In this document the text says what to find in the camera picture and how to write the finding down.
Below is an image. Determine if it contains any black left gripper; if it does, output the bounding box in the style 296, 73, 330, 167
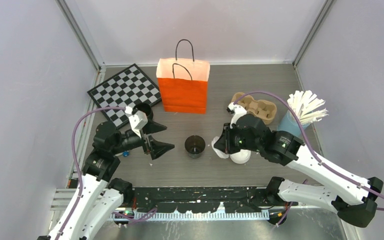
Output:
112, 117, 175, 158

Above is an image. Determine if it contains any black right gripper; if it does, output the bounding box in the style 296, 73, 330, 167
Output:
214, 121, 261, 154

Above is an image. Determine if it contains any dark translucent coffee cup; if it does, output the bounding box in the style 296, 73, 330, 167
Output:
184, 135, 206, 159

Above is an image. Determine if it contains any white plastic cup lid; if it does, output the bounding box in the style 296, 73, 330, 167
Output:
211, 136, 230, 159

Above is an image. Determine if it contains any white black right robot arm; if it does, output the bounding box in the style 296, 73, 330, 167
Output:
211, 114, 383, 228

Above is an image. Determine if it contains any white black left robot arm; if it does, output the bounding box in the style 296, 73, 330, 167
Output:
38, 120, 175, 240

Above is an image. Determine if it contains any white lid stack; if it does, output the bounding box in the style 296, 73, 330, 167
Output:
229, 149, 252, 165

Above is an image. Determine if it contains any black cup stack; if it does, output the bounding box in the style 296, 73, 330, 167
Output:
133, 102, 154, 120

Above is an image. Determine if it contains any blue red toy car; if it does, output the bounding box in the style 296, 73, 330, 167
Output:
122, 151, 130, 157

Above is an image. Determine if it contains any cardboard cup carrier tray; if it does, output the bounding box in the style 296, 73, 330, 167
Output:
237, 95, 277, 125

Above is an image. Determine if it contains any black white chessboard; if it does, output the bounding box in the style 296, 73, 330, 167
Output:
86, 63, 163, 130

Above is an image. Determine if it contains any orange paper bag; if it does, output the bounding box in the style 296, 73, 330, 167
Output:
156, 39, 211, 114

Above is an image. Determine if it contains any blue cup holder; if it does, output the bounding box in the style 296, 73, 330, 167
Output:
277, 110, 302, 137

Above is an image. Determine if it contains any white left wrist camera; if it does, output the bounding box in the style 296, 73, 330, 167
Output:
124, 106, 148, 138

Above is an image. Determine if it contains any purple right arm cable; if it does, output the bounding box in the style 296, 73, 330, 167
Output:
233, 90, 384, 213

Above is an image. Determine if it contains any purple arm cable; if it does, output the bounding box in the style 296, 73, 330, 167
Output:
233, 90, 384, 213
54, 105, 158, 240

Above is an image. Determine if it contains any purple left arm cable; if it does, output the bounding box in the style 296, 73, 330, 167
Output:
54, 105, 158, 240

